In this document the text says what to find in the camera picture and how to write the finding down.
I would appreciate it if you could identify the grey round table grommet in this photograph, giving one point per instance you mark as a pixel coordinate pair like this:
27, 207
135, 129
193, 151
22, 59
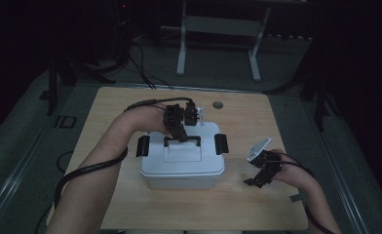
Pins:
217, 104

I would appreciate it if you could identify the person's left hand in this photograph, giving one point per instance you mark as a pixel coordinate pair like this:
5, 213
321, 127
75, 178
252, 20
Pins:
146, 118

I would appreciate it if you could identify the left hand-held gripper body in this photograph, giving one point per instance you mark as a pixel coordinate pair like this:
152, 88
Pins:
174, 117

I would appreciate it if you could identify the grey tape strip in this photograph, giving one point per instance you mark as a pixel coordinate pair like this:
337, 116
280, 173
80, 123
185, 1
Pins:
297, 197

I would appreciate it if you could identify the white metal stand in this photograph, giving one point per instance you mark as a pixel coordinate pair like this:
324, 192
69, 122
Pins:
218, 26

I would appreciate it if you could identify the person's right hand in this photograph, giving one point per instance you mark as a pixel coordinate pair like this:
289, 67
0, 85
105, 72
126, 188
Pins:
289, 169

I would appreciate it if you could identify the black stand with long legs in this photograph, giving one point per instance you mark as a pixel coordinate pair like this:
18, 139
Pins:
320, 97
52, 84

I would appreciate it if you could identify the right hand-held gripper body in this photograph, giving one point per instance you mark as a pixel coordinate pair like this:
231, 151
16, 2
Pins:
267, 161

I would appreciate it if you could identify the person's beige clothing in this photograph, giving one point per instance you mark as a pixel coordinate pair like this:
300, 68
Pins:
179, 232

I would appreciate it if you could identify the dark equipment rack red light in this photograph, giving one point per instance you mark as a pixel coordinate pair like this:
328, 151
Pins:
123, 26

